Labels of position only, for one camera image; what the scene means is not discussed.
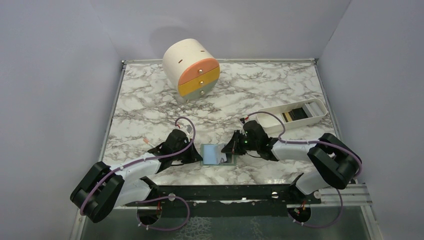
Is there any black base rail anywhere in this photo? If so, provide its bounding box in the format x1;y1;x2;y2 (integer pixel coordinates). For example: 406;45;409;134
127;184;322;218

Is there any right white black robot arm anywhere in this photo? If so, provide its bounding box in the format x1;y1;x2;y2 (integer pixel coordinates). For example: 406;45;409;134
221;120;362;204

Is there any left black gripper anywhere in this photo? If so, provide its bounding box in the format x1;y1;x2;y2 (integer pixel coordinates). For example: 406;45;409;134
172;138;203;165

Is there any green card holder wallet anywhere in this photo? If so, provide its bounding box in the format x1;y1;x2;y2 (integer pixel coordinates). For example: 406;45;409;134
200;143;237;167

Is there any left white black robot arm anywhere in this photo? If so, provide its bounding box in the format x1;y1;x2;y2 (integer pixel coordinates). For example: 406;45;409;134
70;129;203;223

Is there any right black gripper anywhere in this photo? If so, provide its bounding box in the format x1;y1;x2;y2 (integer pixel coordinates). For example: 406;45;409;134
221;130;259;156

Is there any white plastic tray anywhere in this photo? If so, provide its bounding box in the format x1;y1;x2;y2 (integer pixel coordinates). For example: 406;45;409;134
255;98;328;134

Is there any silver VIP credit card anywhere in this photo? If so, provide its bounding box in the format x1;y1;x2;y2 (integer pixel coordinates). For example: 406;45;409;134
216;154;228;165

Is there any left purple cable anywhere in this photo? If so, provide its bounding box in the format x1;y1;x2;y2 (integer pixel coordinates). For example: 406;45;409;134
79;117;197;217

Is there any round cream drawer cabinet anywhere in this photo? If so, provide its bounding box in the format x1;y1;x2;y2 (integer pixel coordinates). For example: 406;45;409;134
162;38;221;102

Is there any small white orange stick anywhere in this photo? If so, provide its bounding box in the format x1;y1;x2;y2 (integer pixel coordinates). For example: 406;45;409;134
143;138;152;146

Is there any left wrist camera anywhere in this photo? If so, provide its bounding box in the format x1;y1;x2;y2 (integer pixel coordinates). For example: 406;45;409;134
181;124;193;136

